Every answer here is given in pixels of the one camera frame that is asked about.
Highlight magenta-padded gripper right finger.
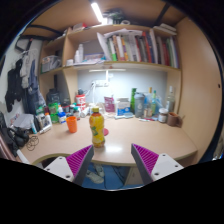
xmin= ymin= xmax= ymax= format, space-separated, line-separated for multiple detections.
xmin=130 ymin=143 xmax=185 ymax=186

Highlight black coiled cable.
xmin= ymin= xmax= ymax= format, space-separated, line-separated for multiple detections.
xmin=26 ymin=134 xmax=40 ymax=152

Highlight dark jar with white lid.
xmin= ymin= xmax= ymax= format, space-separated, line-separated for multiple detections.
xmin=157 ymin=107 xmax=169 ymax=124

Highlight tall yellow-capped bottle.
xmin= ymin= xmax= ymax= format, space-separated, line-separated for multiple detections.
xmin=147 ymin=87 xmax=154 ymax=118

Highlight magenta pouch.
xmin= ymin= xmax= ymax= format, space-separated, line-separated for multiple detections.
xmin=103 ymin=96 xmax=116 ymax=114

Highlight orange plastic cup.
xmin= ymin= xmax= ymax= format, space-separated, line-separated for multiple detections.
xmin=65 ymin=115 xmax=79 ymax=134

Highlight grey shaker bottle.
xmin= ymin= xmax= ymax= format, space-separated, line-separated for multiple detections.
xmin=133 ymin=92 xmax=146 ymax=118

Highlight brown mug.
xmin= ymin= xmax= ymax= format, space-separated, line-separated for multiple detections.
xmin=166 ymin=111 xmax=183 ymax=128

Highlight white power strip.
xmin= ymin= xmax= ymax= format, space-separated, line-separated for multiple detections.
xmin=94 ymin=79 xmax=110 ymax=88

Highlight white desk lamp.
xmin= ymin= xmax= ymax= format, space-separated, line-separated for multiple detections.
xmin=88 ymin=67 xmax=128 ymax=101

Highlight wooden shelf unit with books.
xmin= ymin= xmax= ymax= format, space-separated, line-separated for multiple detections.
xmin=38 ymin=21 xmax=183 ymax=114

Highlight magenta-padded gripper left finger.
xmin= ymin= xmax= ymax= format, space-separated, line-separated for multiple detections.
xmin=43 ymin=144 xmax=95 ymax=187

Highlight green transparent container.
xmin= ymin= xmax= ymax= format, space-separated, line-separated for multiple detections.
xmin=48 ymin=102 xmax=60 ymax=124

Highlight yellow drink bottle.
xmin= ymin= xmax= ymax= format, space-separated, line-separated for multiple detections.
xmin=88 ymin=106 xmax=106 ymax=149

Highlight ceiling light tube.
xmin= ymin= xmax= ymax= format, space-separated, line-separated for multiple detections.
xmin=90 ymin=1 xmax=105 ymax=24

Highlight red and white canister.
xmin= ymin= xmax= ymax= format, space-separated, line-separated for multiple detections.
xmin=75 ymin=94 xmax=87 ymax=113

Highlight black electronic device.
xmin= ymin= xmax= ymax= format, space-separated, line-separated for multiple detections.
xmin=45 ymin=88 xmax=62 ymax=106

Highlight tall green bottle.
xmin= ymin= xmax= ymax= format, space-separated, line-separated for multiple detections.
xmin=130 ymin=87 xmax=138 ymax=115

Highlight white and blue box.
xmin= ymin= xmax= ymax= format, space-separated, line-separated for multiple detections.
xmin=115 ymin=97 xmax=132 ymax=117

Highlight hanging dark clothes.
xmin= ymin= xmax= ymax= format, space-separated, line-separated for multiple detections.
xmin=3 ymin=49 xmax=46 ymax=116

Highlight grey shoe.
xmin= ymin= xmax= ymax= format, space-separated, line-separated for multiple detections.
xmin=93 ymin=163 xmax=105 ymax=178
xmin=85 ymin=169 xmax=105 ymax=185

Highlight clear glass bottle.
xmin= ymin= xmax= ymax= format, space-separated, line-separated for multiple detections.
xmin=165 ymin=85 xmax=177 ymax=113

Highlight light blue hairbrush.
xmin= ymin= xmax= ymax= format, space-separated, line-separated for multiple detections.
xmin=114 ymin=112 xmax=135 ymax=120

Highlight white bottle with blue cap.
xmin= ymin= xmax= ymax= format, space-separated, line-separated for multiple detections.
xmin=57 ymin=111 xmax=67 ymax=124

